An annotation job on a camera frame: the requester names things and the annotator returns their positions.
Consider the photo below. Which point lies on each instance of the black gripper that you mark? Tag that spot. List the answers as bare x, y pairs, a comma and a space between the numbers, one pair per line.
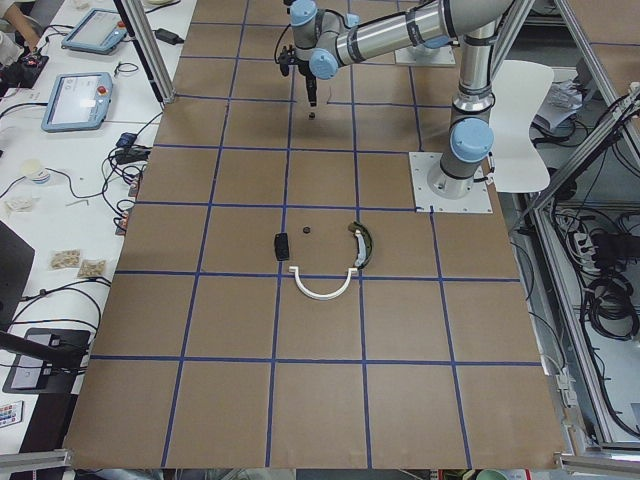
308, 75

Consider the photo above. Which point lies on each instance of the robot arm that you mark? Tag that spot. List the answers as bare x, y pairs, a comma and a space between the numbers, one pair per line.
470, 35
324, 40

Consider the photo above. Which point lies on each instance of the small black flat part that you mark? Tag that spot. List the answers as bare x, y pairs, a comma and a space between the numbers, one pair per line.
281, 246

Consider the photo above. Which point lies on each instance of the dark green curved part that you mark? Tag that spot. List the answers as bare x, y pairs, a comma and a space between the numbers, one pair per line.
364, 242

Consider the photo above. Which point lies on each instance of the black power adapter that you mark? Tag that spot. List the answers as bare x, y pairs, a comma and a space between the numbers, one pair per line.
168, 37

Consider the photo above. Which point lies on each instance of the white plastic chair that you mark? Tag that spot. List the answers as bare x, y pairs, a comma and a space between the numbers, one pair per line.
520, 88

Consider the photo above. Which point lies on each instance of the blue teach pendant far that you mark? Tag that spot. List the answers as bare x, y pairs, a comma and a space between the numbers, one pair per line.
99, 32

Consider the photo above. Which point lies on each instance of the blue teach pendant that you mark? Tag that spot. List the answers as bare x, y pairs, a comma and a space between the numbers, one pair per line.
78, 102
99, 32

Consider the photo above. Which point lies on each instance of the blue teach pendant near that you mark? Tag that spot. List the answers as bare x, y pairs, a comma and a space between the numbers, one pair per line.
78, 102

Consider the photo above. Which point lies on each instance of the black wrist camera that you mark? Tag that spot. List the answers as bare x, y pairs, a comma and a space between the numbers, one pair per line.
286, 59

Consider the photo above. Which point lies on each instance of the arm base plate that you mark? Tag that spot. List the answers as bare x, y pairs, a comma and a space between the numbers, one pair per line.
435, 192
426, 57

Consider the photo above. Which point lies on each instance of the aluminium frame post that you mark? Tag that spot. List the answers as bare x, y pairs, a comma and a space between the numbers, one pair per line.
140, 31

